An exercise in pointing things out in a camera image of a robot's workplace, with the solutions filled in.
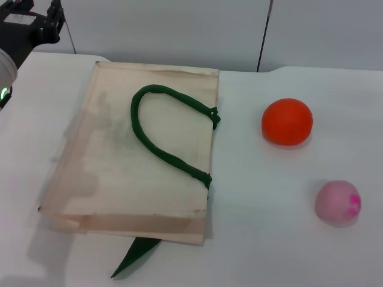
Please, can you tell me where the white handbag with green handles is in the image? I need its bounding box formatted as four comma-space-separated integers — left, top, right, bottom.
38, 61, 221, 279

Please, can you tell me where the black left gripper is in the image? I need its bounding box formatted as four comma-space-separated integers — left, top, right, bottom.
0, 0, 65, 70

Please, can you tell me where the orange fruit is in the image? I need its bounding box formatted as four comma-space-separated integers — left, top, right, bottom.
261, 97, 314, 147

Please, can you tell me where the pink peach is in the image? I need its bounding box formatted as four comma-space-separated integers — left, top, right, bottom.
314, 180, 362, 229

